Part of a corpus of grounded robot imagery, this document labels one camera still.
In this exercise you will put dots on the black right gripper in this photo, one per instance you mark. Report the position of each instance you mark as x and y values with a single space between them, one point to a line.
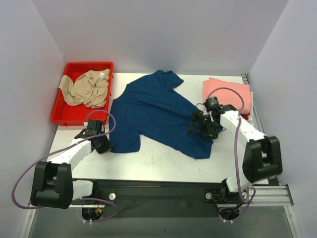
200 121

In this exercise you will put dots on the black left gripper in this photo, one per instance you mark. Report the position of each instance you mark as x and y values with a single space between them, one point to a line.
82 134

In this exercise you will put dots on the blue t-shirt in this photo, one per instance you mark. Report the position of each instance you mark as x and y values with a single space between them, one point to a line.
149 106

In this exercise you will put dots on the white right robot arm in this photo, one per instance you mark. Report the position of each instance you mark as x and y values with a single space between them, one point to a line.
257 156

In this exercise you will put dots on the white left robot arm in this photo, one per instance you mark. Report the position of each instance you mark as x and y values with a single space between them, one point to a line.
53 184

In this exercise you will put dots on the folded pink t-shirt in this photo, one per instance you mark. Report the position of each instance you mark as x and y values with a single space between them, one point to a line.
226 97

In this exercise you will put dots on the folded red t-shirt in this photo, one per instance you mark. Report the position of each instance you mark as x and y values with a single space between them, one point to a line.
245 116

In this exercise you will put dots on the red plastic bin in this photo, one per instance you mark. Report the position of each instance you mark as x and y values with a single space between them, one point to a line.
66 115

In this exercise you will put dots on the beige t-shirt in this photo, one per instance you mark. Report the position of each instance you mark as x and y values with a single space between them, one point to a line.
89 89

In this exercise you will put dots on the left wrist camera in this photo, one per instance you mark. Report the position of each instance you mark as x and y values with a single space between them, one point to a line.
94 126

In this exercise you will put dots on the aluminium frame rail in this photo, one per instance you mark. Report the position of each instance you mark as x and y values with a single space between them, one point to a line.
263 214

